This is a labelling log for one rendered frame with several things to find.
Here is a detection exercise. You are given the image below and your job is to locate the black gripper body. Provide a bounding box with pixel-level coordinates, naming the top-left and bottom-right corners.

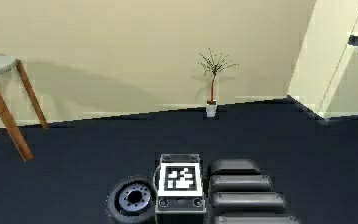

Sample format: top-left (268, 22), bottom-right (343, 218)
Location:
top-left (106, 176), bottom-right (157, 224)

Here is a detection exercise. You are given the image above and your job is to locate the thin house plant white pot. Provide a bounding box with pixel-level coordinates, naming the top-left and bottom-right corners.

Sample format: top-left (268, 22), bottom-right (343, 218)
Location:
top-left (197, 48), bottom-right (239, 119)

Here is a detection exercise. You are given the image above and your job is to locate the white room door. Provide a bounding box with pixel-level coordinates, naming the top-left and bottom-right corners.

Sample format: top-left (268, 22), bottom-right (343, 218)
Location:
top-left (316, 0), bottom-right (358, 120)

